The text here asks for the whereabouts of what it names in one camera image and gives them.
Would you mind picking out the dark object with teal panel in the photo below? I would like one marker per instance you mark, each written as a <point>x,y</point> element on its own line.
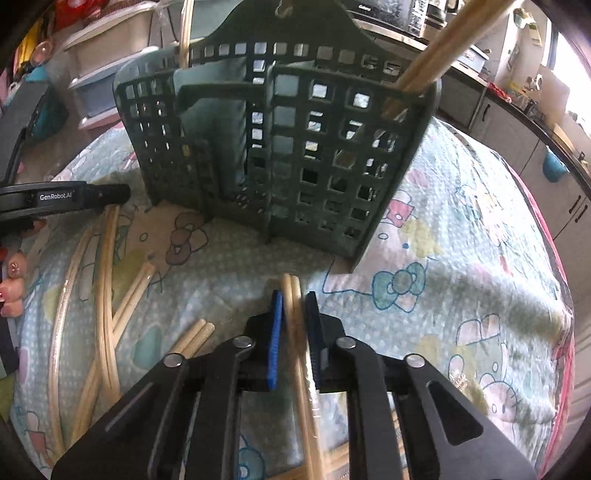
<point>41,115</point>

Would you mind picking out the white kitchen counter cabinets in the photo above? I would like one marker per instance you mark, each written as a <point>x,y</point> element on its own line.
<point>512,134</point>

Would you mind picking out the blue grey plastic crate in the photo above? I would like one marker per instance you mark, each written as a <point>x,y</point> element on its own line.
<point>473,55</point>

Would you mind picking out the drawer tower with pink drawer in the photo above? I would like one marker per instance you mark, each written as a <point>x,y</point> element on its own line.
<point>115,41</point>

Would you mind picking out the black microwave oven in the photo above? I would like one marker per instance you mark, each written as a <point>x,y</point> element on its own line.
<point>378,11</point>

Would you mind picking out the blue hanging bag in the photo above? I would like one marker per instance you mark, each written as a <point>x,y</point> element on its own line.
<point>555,168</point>

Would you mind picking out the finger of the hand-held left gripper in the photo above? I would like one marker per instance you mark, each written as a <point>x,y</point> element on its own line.
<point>111,194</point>

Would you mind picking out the red packet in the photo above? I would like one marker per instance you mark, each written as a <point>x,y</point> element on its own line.
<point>498,91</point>

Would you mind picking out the bunch of wooden chopsticks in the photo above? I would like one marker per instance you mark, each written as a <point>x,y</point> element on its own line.
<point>106,277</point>

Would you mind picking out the person's left hand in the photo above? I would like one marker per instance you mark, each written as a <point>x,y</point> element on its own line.
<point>14,290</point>

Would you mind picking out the wooden chopstick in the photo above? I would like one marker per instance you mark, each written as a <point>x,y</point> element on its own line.
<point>452,36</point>
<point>297,295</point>
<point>461,45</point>
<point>186,32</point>
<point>287,295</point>

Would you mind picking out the dark green utensil basket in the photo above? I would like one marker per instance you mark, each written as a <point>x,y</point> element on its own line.
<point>217,138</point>

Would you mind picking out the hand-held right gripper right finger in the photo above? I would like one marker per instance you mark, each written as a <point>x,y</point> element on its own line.
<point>314,332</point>

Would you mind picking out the kitchen window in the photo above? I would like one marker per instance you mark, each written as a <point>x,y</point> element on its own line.
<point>572,69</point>

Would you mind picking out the pink cloth under tablecloth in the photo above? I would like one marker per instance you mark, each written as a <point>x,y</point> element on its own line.
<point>565,369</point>

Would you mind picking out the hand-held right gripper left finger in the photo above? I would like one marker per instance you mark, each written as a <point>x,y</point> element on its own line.
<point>274,337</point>

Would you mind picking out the cartoon printed tablecloth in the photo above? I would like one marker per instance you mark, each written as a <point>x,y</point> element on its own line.
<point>461,277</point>

